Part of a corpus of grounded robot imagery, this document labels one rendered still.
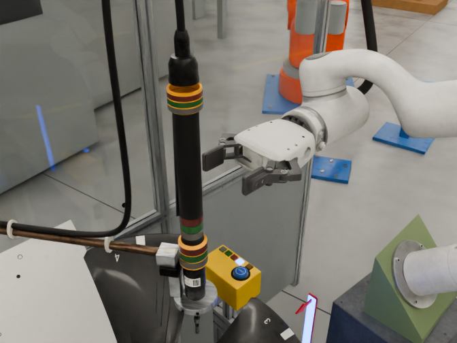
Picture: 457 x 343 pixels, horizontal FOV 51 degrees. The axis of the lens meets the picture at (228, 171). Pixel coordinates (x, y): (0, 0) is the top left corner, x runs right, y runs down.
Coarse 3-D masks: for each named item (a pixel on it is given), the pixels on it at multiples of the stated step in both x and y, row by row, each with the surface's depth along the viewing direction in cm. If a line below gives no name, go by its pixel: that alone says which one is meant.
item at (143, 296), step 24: (120, 240) 93; (168, 240) 93; (96, 264) 92; (120, 264) 92; (144, 264) 91; (120, 288) 91; (144, 288) 90; (168, 288) 90; (120, 312) 90; (144, 312) 89; (168, 312) 88; (120, 336) 90; (144, 336) 88; (168, 336) 87
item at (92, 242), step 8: (0, 232) 76; (16, 232) 76; (24, 232) 76; (32, 232) 76; (40, 232) 75; (48, 240) 75; (56, 240) 75; (64, 240) 75; (72, 240) 74; (80, 240) 74; (88, 240) 74; (96, 240) 74; (104, 240) 74; (104, 248) 74; (112, 248) 73; (120, 248) 73; (128, 248) 73; (136, 248) 73; (144, 248) 72; (152, 248) 72
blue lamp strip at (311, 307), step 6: (312, 300) 111; (312, 306) 112; (306, 312) 115; (312, 312) 113; (306, 318) 116; (312, 318) 114; (306, 324) 117; (306, 330) 118; (306, 336) 119; (306, 342) 120
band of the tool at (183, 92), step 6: (168, 84) 57; (198, 84) 58; (168, 90) 56; (174, 90) 59; (180, 90) 59; (186, 90) 59; (192, 90) 59; (198, 90) 56; (180, 96) 55; (186, 96) 55; (180, 102) 56; (186, 102) 56; (180, 108) 56; (186, 108) 56; (180, 114) 57; (186, 114) 57
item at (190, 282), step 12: (180, 36) 53; (180, 48) 53; (180, 60) 54; (192, 60) 54; (180, 72) 54; (192, 72) 54; (180, 84) 55; (192, 84) 55; (192, 276) 72; (204, 276) 73; (192, 288) 73; (204, 288) 75; (192, 300) 75
